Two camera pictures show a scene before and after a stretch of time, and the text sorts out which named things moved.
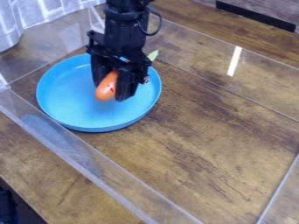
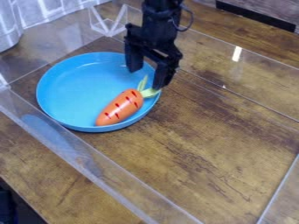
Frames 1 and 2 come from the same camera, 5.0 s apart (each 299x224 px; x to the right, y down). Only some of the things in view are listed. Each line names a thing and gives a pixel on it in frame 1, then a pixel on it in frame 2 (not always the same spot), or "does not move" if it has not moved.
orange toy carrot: x=106 y=90 to x=127 y=102
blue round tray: x=67 y=96 does not move
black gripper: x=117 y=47 to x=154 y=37
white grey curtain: x=21 y=14 does not move
